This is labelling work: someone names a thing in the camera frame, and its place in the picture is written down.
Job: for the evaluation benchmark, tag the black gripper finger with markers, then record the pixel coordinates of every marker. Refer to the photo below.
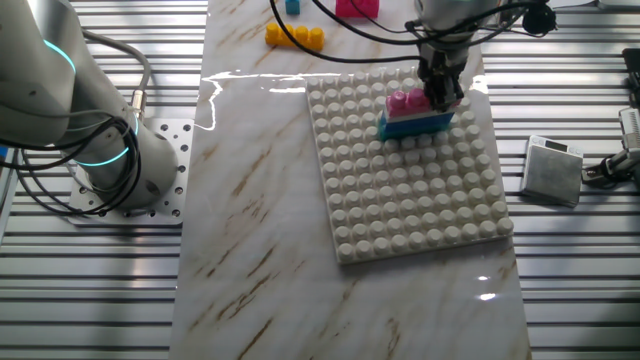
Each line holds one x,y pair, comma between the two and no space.
452,100
434,97

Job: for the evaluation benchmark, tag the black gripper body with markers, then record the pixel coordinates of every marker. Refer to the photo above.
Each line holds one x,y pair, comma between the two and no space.
442,67

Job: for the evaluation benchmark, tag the white four-stud block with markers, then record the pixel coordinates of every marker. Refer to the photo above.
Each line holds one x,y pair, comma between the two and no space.
415,116

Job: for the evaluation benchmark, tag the pink four-stud block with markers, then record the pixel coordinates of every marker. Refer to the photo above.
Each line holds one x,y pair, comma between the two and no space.
405,102

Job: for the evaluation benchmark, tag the blue four-stud block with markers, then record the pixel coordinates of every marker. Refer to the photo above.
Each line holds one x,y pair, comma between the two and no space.
415,125

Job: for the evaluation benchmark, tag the teal four-stud block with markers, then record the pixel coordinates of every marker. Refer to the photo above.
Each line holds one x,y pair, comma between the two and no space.
407,134

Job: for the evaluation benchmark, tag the magenta three-stud block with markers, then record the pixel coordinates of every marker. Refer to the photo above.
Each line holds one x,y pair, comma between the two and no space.
356,9

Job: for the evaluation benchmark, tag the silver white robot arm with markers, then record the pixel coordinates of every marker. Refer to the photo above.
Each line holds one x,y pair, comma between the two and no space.
45,75

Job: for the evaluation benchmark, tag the white studded baseplate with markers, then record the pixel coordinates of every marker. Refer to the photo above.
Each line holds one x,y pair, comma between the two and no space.
415,195

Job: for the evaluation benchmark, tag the silver digital scale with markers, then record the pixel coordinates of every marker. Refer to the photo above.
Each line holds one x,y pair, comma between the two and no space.
552,172

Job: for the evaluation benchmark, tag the orange four-stud block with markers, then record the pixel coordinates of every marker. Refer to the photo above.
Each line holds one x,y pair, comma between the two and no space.
295,37

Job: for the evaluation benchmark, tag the light blue three-stud block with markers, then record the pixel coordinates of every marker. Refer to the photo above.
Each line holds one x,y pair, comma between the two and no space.
293,6

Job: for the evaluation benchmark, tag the black device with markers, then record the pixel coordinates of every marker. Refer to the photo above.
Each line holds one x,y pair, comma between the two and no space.
632,75

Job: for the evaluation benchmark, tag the marble pattern board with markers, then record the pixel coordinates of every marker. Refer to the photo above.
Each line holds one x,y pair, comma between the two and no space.
260,200

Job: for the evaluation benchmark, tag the metal camera mount clamp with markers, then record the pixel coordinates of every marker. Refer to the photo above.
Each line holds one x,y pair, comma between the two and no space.
612,167

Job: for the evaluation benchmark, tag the small silver camera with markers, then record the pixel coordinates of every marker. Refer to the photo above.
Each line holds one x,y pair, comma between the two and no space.
631,127

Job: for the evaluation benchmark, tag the perforated robot base plate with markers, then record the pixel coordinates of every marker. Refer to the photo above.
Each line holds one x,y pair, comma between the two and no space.
172,200

